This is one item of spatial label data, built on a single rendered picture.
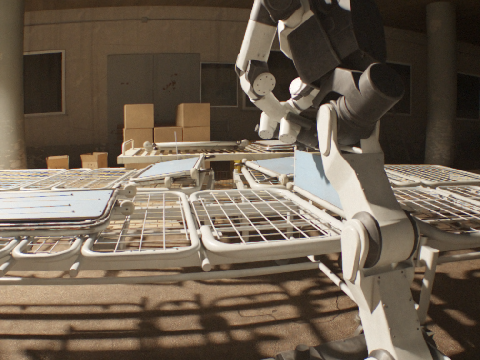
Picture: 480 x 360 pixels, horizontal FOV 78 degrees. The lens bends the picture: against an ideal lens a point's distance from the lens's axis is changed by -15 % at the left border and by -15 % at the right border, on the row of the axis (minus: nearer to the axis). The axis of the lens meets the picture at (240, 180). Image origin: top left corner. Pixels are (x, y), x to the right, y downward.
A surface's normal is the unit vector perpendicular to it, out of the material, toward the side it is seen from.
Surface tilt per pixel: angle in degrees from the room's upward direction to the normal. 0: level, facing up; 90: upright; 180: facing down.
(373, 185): 47
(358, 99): 110
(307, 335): 0
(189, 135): 90
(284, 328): 0
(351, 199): 90
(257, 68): 116
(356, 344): 0
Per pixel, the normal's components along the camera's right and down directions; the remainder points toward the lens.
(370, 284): 0.25, 0.03
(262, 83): 0.40, 0.57
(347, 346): 0.00, -0.99
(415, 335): 0.20, -0.49
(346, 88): -0.97, 0.04
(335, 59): -0.58, 0.42
